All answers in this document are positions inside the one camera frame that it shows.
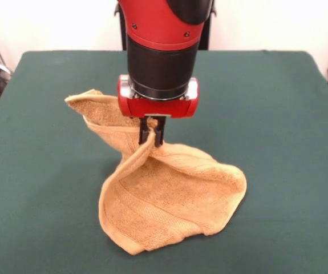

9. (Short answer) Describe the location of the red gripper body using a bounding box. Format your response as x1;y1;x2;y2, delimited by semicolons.
117;74;201;119

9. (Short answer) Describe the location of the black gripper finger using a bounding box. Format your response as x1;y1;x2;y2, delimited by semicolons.
154;116;167;148
138;116;150;145

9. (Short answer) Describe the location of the tan terry towel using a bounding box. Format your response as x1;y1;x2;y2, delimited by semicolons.
64;88;249;256

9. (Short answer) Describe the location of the dark green tablecloth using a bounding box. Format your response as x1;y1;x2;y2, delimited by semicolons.
0;50;328;274

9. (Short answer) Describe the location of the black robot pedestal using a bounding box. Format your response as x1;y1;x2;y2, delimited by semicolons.
114;0;217;51

